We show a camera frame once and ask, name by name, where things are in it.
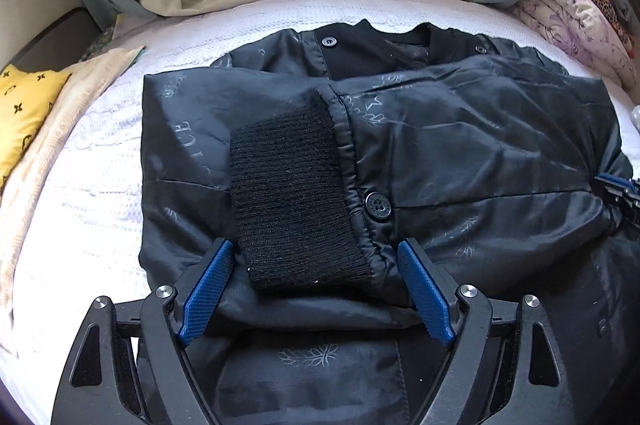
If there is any dark bed frame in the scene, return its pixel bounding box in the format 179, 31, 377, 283
10, 5, 98, 71

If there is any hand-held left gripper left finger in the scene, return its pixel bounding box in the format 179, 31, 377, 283
50, 237, 236, 425

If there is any yellow patterned pillow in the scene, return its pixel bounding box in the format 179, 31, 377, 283
0, 64, 72, 191

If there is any beige folded blanket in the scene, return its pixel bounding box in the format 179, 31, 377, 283
0, 46, 146, 321

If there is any lavender floral quilt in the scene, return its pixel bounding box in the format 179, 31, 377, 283
510, 0, 633, 86

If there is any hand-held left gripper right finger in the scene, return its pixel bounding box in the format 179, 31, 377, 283
396, 237, 581, 425

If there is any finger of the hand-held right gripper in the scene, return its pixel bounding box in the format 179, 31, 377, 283
605, 196, 640, 226
596, 172, 640, 197

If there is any dark blue padded jacket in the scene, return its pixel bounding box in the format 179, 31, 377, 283
137, 19, 640, 425

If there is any white quilted bed cover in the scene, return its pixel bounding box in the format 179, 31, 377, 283
0, 0, 640, 406

